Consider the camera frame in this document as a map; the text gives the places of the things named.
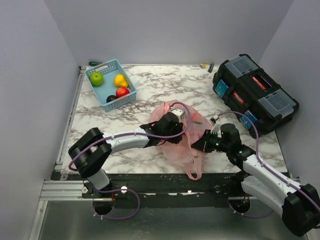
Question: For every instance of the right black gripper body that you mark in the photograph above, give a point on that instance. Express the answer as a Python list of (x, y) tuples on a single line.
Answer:
[(213, 142)]

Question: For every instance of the pink plastic bag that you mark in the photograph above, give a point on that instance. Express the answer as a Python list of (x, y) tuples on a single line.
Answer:
[(182, 154)]

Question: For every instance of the red fake apple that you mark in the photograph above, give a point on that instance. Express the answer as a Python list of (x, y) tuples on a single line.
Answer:
[(122, 91)]

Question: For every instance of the green fake fruit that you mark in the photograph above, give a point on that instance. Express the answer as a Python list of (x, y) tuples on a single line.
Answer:
[(96, 79)]

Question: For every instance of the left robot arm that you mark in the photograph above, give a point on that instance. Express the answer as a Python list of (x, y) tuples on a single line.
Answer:
[(91, 151)]

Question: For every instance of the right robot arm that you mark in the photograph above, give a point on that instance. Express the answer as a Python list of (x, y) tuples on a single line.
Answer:
[(297, 205)]

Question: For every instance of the yellow fake pear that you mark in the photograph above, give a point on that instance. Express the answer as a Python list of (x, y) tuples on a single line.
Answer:
[(120, 81)]

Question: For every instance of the black toolbox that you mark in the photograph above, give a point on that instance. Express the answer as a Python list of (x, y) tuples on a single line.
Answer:
[(246, 88)]

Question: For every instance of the small yellow black object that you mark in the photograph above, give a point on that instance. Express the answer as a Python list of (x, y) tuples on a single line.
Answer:
[(209, 67)]

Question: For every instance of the blue plastic basket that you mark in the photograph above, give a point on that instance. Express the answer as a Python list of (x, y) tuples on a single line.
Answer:
[(109, 70)]

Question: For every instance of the green screwdriver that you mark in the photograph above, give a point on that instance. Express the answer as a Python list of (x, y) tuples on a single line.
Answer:
[(93, 63)]

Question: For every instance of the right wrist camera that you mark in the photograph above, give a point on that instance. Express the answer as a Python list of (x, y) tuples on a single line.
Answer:
[(216, 125)]

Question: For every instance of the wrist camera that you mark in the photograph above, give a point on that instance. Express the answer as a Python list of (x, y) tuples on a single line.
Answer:
[(216, 125), (180, 113)]

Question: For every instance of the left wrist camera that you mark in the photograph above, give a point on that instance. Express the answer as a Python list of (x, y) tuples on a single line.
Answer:
[(180, 113)]

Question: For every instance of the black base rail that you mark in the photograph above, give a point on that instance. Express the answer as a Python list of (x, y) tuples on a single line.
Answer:
[(159, 190)]

